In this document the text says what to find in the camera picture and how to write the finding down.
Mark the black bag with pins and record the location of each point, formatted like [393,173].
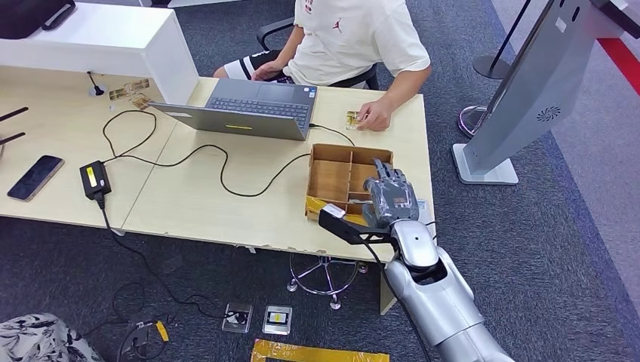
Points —
[25,15]

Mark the person's right hand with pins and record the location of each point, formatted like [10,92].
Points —
[272,70]

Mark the person's left hand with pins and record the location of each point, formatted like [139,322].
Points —
[376,115]

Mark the grey laptop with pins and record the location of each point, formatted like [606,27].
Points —
[250,122]

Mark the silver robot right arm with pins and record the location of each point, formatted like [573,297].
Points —
[440,300]

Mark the open steel socket box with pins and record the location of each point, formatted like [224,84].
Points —
[236,318]

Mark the small gold sticker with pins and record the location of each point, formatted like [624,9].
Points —
[141,102]

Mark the dark smartphone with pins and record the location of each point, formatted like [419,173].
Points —
[35,178]

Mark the small black desk antenna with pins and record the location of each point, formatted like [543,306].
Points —
[97,90]

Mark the chrome stanchion post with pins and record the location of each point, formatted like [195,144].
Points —
[470,122]

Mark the wide yellow tape sheet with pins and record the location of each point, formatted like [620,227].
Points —
[320,354]

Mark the white counter riser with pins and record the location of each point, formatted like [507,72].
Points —
[100,45]

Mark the person's right forearm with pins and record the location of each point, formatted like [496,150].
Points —
[292,47]

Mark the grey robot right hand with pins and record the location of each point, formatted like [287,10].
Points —
[390,200]

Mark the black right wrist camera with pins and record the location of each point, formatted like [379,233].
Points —
[345,227]

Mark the long gold sticker sheet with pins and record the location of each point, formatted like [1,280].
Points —
[127,89]

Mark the silver kiosk stand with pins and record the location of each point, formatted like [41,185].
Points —
[535,85]

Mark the black white patterned cloth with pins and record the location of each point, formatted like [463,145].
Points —
[40,339]

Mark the black rod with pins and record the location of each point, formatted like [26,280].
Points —
[11,138]
[12,114]

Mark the cardboard organizer box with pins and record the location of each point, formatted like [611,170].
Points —
[327,175]

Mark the clear plastic wrap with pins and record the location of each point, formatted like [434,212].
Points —
[395,205]

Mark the black office chair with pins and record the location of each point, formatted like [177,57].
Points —
[272,27]

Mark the chrome stool base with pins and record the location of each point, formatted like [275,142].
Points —
[320,285]

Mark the steel socket box yellow label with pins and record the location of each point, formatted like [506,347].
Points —
[277,319]

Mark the person's left forearm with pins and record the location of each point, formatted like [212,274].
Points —
[407,85]

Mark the person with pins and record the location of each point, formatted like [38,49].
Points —
[350,40]

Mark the black sign stanchion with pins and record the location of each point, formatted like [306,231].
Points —
[492,67]

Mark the black power adapter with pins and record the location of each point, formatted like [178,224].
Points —
[95,180]

